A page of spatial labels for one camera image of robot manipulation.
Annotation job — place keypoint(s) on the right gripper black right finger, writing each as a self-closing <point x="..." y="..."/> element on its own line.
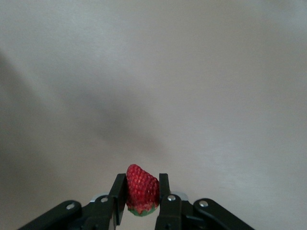
<point x="168" y="210"/>

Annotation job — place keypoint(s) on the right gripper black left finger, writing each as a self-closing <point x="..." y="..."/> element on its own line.
<point x="117" y="198"/>

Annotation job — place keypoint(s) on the red strawberry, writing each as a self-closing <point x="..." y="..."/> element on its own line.
<point x="141" y="189"/>

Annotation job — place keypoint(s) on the table cover cloth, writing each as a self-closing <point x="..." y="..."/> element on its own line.
<point x="153" y="72"/>

